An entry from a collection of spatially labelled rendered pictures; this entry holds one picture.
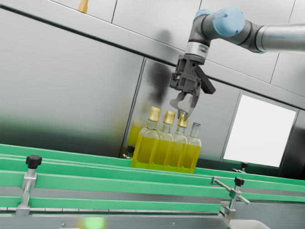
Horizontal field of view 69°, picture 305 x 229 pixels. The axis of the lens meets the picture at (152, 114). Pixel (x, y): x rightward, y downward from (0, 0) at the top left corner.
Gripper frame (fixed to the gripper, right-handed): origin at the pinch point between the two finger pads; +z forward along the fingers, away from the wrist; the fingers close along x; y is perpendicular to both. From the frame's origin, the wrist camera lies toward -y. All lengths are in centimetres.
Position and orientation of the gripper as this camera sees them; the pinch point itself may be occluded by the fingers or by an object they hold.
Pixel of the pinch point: (184, 116)
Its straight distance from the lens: 78.5
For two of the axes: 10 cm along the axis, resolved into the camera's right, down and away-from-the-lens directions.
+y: -9.0, -2.1, -3.9
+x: 3.6, 1.7, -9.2
